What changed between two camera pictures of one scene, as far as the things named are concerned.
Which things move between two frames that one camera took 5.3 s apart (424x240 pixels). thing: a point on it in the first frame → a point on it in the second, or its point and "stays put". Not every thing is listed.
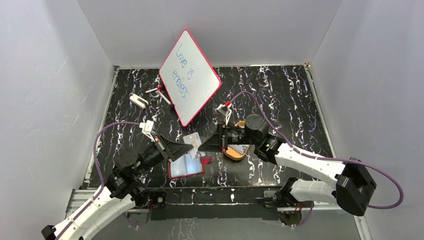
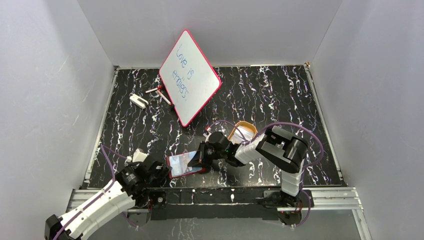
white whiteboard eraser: (138, 101) stays put
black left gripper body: (162, 147) → (156, 170)
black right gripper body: (232, 136) → (207, 154)
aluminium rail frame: (84, 205) stays put
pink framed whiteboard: (189, 78) stays put
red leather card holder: (185, 165) stays put
